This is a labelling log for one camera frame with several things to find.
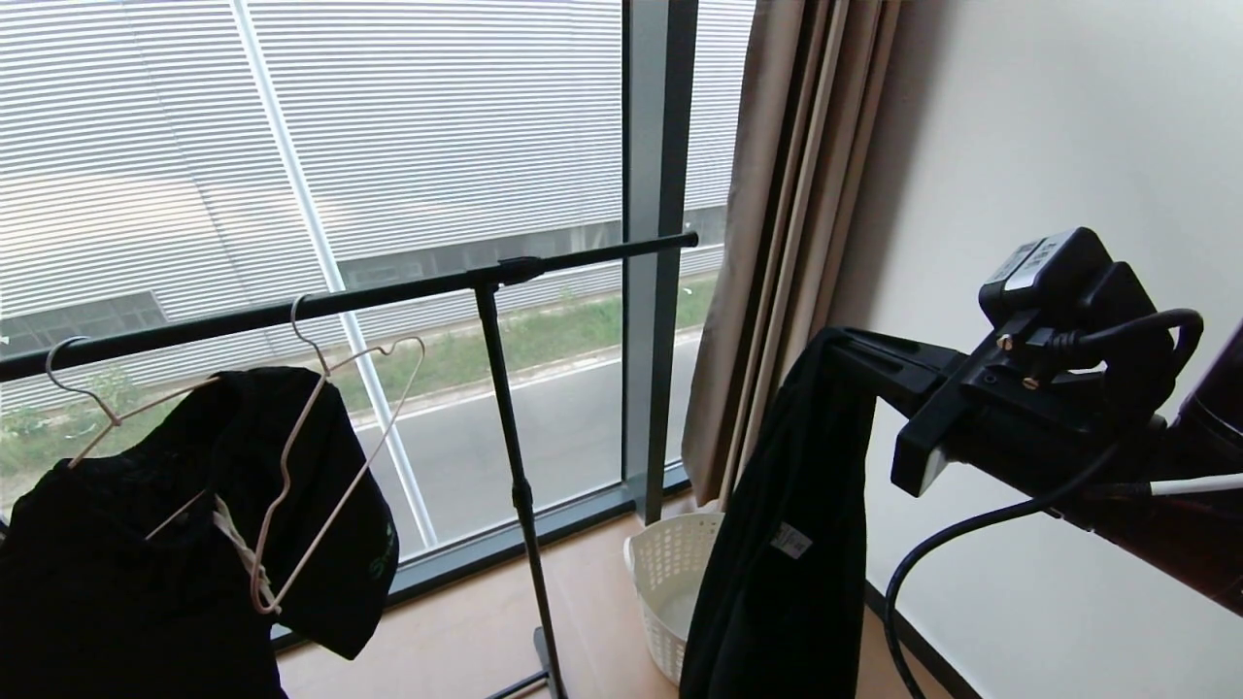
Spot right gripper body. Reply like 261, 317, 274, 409
891, 354, 1166, 511

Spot black garment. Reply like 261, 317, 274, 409
678, 328, 880, 699

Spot pink clothes hanger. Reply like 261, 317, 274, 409
251, 296, 428, 616
46, 337, 222, 542

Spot black drawstring shorts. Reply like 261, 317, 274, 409
0, 367, 401, 699

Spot white laundry basket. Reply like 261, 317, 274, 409
623, 512, 727, 685

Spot black clothes rack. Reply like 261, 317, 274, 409
0, 231, 700, 699

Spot brown curtain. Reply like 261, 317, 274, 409
680, 0, 904, 511

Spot black cable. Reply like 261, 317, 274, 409
882, 442, 1127, 699

